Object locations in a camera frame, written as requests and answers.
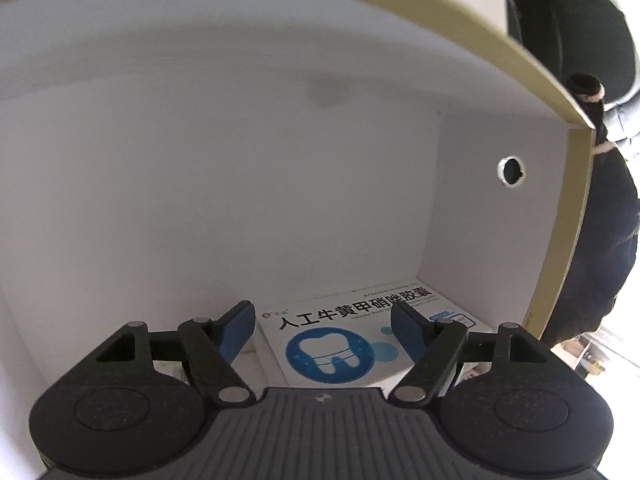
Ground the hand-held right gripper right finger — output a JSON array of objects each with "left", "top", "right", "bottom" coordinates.
[{"left": 391, "top": 301, "right": 553, "bottom": 407}]

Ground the blue tooth medicine box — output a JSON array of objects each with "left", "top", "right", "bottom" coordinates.
[{"left": 256, "top": 277, "right": 493, "bottom": 392}]

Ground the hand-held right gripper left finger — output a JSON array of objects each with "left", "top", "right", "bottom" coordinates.
[{"left": 90, "top": 301, "right": 257, "bottom": 407}]

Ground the tan cardboard box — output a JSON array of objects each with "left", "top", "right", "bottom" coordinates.
[{"left": 0, "top": 0, "right": 597, "bottom": 480}]

